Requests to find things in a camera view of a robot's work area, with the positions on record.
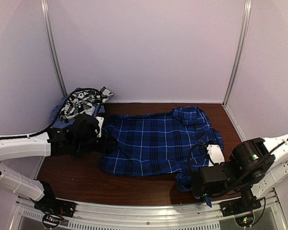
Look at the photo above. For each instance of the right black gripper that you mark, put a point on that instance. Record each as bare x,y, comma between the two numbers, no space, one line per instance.
200,167

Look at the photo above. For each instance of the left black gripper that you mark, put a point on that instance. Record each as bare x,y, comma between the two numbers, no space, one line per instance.
106,146

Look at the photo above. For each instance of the blue plaid long sleeve shirt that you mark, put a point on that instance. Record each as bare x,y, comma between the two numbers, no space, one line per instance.
173,142

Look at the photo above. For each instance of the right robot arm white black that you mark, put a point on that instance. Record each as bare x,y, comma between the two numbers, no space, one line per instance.
254,168

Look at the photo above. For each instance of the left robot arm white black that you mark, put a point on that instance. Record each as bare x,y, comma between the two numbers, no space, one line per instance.
85,134

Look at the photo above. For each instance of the black white patterned shirt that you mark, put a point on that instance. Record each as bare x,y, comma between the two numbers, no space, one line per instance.
86,101

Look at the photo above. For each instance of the small blue check shirt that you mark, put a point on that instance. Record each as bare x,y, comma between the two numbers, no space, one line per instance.
57,122

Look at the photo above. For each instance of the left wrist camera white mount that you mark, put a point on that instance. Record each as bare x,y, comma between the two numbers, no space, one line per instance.
100,121

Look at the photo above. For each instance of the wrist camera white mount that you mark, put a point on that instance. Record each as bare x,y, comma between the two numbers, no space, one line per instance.
214,154
100,121

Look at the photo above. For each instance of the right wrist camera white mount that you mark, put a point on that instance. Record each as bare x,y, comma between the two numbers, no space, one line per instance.
214,154

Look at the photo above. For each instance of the front aluminium rail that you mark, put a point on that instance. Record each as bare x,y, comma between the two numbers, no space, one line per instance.
197,216

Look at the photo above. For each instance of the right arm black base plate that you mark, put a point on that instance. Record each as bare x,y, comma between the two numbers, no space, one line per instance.
238,206

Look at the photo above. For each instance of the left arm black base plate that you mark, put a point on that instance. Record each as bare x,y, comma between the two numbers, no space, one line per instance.
56,207

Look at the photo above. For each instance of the right aluminium corner post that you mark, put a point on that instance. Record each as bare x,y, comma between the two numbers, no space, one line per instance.
245,22

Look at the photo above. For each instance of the aluminium corner post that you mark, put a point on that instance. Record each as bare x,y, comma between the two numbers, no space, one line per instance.
52,47
245,22

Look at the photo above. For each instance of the left aluminium corner post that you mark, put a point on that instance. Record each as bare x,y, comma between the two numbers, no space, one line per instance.
52,47

